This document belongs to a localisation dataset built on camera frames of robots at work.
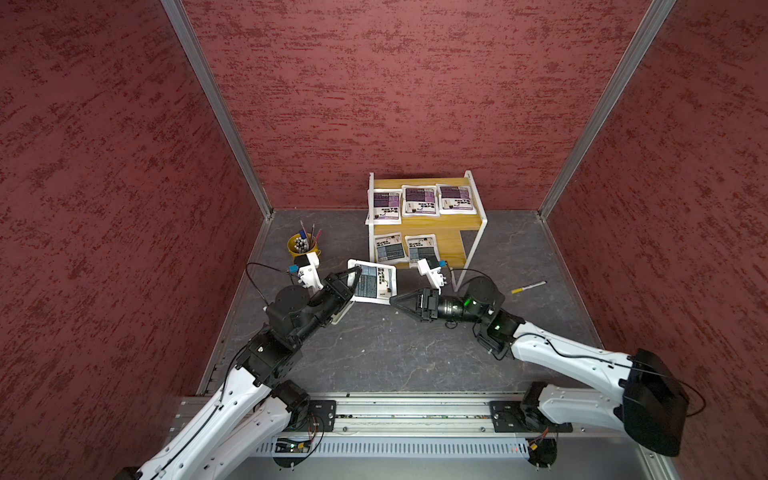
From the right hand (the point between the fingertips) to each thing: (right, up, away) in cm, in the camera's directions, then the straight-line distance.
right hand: (390, 312), depth 64 cm
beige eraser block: (-16, -8, +28) cm, 33 cm away
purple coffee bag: (-1, +25, +12) cm, 27 cm away
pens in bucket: (-29, +16, +35) cm, 48 cm away
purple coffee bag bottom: (+17, +27, +12) cm, 34 cm away
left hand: (-6, +8, +3) cm, 10 cm away
